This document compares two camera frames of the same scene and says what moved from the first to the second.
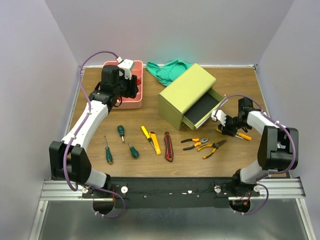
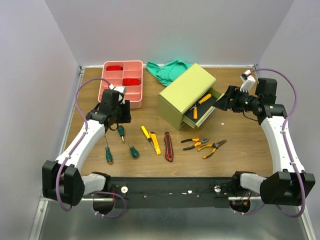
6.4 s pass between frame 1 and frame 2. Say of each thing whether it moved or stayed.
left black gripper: moved
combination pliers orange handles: stayed
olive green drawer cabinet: stayed
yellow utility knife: stayed
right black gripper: moved
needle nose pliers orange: stayed
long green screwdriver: stayed
